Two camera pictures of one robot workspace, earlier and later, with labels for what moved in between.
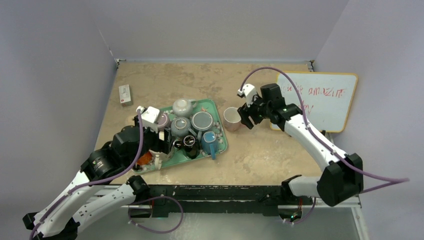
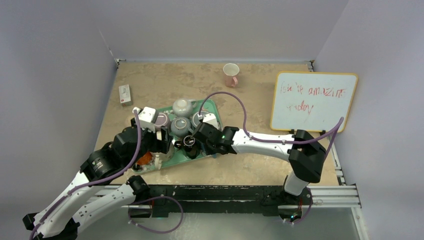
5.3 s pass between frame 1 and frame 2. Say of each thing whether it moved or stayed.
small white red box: stayed
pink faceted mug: moved
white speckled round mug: stayed
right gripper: moved
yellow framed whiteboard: stayed
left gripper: stayed
